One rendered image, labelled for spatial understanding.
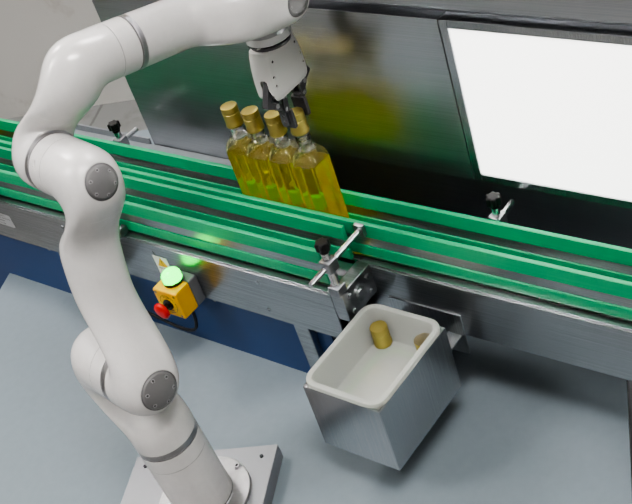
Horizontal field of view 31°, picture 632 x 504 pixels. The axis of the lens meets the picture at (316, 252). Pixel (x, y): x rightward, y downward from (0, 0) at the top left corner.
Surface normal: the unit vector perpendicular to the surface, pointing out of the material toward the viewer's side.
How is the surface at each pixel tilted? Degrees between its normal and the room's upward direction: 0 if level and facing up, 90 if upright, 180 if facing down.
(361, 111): 90
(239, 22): 85
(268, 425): 0
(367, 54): 90
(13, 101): 90
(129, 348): 58
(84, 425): 0
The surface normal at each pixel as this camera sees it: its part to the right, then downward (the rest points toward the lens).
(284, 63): 0.78, 0.22
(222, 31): -0.07, 0.61
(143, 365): 0.44, -0.10
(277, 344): -0.57, 0.62
